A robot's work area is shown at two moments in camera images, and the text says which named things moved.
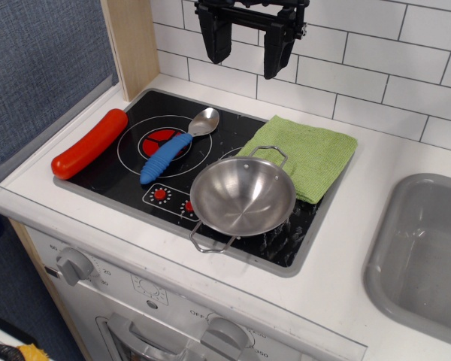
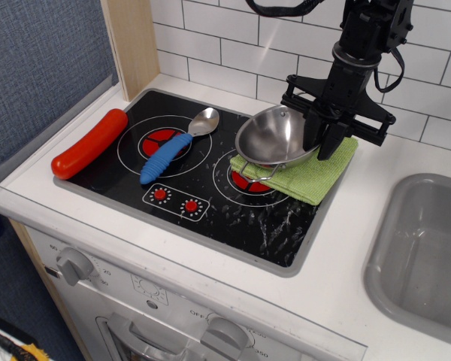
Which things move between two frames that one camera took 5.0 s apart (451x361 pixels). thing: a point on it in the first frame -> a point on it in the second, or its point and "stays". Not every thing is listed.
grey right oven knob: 225,338 stays
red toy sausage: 66,164 stays
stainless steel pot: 239,196 -> 269,138
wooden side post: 131,31 stays
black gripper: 286,18 -> 338,107
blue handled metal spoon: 203,122 stays
